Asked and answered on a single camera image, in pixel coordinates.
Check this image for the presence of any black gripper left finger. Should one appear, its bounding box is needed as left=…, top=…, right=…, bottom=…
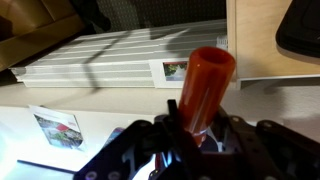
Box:
left=72, top=119, right=201, bottom=180

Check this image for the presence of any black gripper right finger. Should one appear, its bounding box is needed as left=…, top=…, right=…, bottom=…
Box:
left=213, top=109, right=320, bottom=180

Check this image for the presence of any colourful magazine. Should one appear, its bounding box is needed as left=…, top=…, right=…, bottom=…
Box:
left=29, top=105, right=85, bottom=151

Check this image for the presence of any white flat box stack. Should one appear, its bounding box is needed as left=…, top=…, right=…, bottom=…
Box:
left=11, top=19, right=227, bottom=88

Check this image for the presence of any black plastic tray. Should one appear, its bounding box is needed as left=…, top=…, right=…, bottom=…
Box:
left=275, top=0, right=320, bottom=58

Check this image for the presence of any wooden pull-out shelf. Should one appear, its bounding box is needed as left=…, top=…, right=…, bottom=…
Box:
left=226, top=0, right=320, bottom=89

